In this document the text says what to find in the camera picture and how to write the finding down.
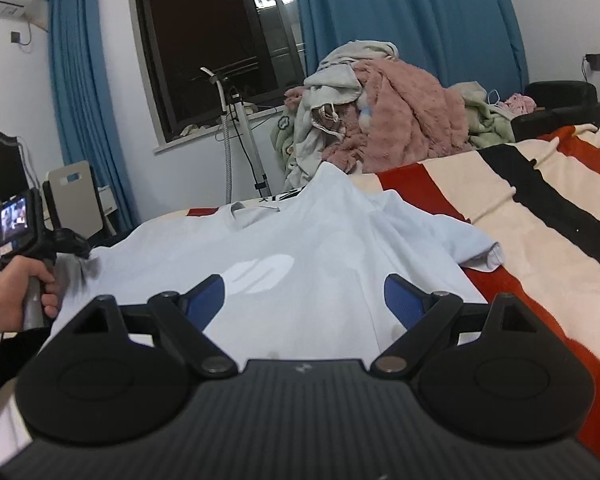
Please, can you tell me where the pink fluffy blanket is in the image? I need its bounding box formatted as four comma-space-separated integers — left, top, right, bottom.
285, 57, 477, 175

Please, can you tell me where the cloth on windowsill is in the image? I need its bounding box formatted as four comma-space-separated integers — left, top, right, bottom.
176, 122, 212, 139

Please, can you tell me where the black armchair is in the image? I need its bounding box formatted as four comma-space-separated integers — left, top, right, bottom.
511, 81, 600, 143

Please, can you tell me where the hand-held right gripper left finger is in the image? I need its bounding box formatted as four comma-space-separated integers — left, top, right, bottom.
67, 274, 238, 378

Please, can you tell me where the white garment steamer stand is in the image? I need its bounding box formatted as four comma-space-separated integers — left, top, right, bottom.
200, 66, 273, 199

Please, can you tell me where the striped blanket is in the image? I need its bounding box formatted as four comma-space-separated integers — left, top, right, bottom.
0, 125, 600, 467

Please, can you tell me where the white t-shirt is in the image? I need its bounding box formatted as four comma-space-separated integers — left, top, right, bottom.
50, 164, 506, 362

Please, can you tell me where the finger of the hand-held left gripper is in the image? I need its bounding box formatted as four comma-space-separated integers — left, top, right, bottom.
54, 229, 91, 261
42, 194, 62, 236

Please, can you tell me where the beige grey garment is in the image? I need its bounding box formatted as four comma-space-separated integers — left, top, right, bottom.
285, 40, 401, 191

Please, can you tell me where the white and black chair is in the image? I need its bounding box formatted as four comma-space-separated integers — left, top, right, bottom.
41, 160, 117, 242

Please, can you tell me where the pale green fleece blanket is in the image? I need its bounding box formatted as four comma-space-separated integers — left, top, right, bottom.
450, 82, 517, 151

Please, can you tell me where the blue curtain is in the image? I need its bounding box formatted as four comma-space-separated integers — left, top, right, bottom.
46, 0, 142, 235
287, 0, 530, 97

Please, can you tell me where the person's left hand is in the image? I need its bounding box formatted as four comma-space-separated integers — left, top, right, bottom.
0, 259, 62, 335

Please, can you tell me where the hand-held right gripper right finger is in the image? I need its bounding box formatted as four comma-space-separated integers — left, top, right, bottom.
370, 274, 544, 376

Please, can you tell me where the black office chair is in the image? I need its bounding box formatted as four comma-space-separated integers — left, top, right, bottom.
0, 131, 37, 207

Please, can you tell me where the small pink garment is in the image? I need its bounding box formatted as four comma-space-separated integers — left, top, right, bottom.
500, 93, 537, 117

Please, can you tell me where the pale green patterned blanket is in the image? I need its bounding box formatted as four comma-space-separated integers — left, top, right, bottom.
271, 110, 302, 172

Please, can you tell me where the dark window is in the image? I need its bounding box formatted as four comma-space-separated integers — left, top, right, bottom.
125, 0, 309, 145

